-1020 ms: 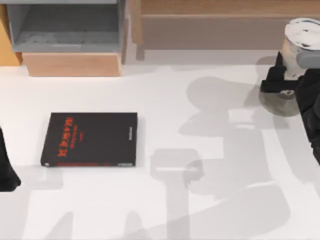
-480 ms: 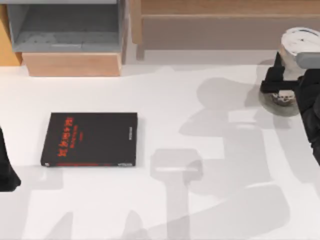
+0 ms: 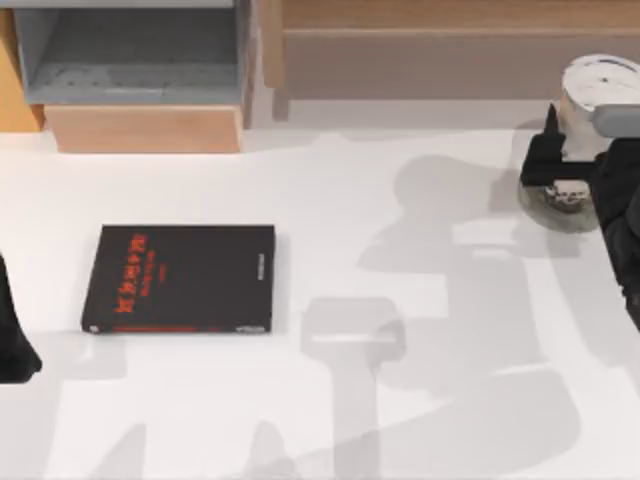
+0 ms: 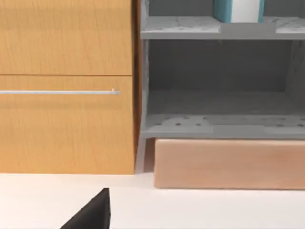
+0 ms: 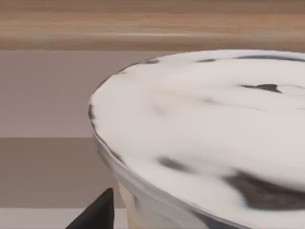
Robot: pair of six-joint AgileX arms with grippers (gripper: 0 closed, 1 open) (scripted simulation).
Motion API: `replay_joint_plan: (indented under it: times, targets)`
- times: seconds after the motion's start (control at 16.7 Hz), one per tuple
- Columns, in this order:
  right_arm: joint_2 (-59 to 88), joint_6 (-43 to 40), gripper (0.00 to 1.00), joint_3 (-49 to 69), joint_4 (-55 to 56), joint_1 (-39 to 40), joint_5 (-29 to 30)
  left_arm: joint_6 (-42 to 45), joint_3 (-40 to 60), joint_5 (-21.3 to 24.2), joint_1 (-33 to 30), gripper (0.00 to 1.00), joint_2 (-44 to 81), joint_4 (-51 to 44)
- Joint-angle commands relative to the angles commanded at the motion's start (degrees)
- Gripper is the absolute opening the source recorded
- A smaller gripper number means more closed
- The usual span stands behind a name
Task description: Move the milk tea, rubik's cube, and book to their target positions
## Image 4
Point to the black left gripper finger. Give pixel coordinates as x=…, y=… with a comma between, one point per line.
x=95, y=212

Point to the wooden cupboard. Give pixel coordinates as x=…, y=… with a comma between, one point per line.
x=137, y=95

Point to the pale wooden drawer front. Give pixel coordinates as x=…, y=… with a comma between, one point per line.
x=228, y=164

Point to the grey open shelf unit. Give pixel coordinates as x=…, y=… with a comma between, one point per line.
x=214, y=95

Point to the plain wooden drawer front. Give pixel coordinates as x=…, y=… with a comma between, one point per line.
x=64, y=35

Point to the teal and white book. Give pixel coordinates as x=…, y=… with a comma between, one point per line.
x=238, y=10

